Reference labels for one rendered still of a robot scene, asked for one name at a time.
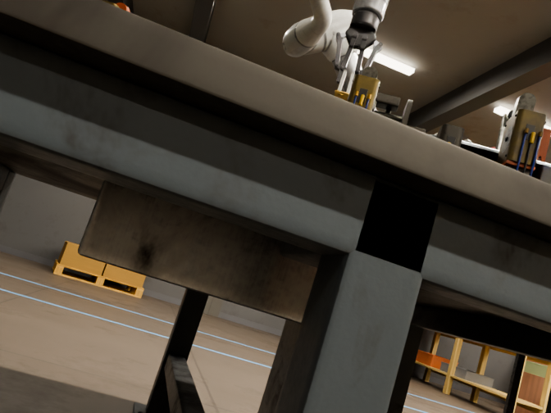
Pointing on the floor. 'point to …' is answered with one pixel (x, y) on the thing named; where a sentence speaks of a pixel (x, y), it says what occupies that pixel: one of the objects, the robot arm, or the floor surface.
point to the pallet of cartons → (68, 257)
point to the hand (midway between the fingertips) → (345, 84)
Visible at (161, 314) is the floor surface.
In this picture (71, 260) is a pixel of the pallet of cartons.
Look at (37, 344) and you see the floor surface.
